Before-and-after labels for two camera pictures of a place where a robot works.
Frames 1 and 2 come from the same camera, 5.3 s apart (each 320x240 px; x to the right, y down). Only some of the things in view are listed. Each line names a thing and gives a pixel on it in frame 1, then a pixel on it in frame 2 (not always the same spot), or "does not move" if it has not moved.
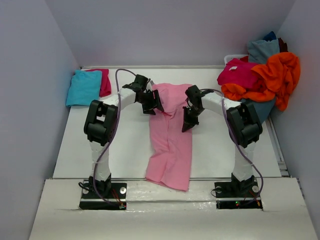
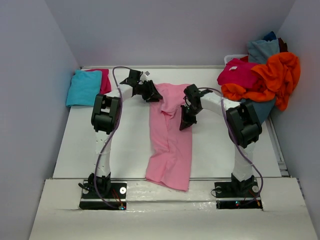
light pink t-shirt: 169,153 does not move
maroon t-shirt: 283,46 does not move
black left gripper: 158,104 to 152,94
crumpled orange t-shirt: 276,79 does not move
